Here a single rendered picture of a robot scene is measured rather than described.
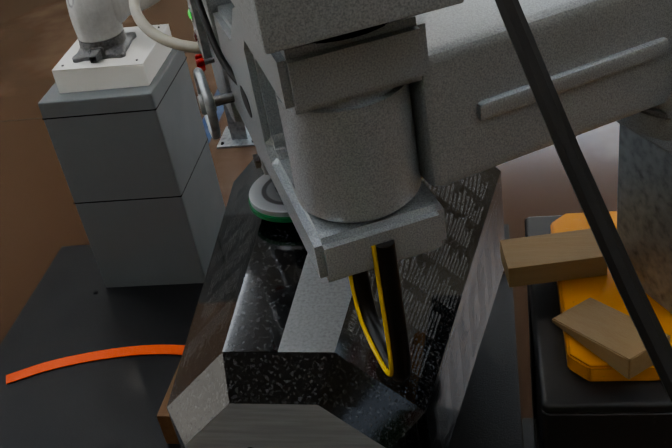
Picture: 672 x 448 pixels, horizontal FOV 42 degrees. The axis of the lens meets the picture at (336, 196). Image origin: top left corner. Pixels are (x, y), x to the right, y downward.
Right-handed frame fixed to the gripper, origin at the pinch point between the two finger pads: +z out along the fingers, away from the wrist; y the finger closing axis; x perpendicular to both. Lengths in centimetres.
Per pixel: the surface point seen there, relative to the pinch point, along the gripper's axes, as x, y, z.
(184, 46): -17.3, 38.7, -10.4
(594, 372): -2, 171, -22
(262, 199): -26, 92, -7
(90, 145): -43, -4, 53
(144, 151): -29, 8, 54
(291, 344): -43, 133, -18
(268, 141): -35, 118, -59
